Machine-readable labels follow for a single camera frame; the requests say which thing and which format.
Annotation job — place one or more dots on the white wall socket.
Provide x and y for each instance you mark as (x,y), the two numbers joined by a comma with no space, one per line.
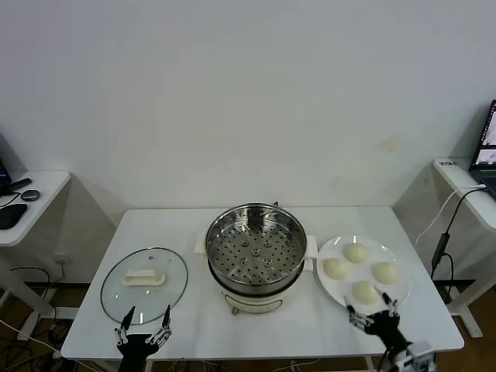
(62,259)

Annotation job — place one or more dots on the open black laptop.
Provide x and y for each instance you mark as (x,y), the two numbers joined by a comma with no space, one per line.
(486,155)

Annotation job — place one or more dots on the white round plate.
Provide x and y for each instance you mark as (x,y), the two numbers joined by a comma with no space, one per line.
(333,290)

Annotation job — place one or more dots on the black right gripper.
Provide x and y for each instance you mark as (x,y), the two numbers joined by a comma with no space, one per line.
(385,325)

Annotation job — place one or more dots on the white steamed baozi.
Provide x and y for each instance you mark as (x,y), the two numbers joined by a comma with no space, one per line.
(385,273)
(355,253)
(366,293)
(336,268)

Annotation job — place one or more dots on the round black puck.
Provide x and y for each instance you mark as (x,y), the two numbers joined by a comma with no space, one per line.
(30,195)

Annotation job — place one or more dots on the stainless steel steamer basket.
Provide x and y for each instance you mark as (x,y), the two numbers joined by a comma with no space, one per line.
(255,252)

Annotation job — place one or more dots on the white side table with label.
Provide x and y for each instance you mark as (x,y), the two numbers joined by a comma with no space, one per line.
(480,209)

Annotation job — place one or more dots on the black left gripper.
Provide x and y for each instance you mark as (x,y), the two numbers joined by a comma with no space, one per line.
(135,348)

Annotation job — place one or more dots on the dark monitor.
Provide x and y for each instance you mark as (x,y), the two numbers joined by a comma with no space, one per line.
(4,166)

